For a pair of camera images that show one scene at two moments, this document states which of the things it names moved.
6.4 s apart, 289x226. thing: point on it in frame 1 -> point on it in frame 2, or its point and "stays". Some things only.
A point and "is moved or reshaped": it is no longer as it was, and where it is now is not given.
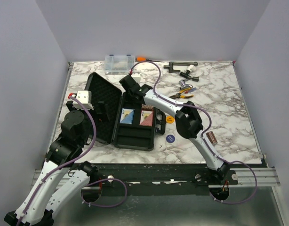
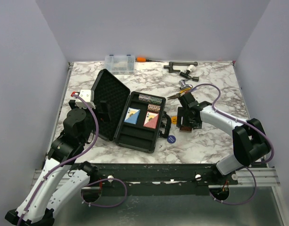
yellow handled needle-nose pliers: x=180 y=95 stays
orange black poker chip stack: x=211 y=136 is moved or reshaped
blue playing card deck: x=127 y=116 is moved or reshaped
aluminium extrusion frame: x=266 y=176 stays
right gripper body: x=130 y=95 -> x=187 y=121
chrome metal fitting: x=183 y=85 stays
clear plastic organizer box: x=118 y=64 stays
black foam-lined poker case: x=122 y=121 is moved or reshaped
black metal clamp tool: x=171 y=63 stays
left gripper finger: x=108 y=112 stays
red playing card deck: x=146 y=118 is moved or reshaped
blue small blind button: x=170 y=138 stays
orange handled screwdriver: x=143 y=59 stays
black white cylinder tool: x=191 y=68 stays
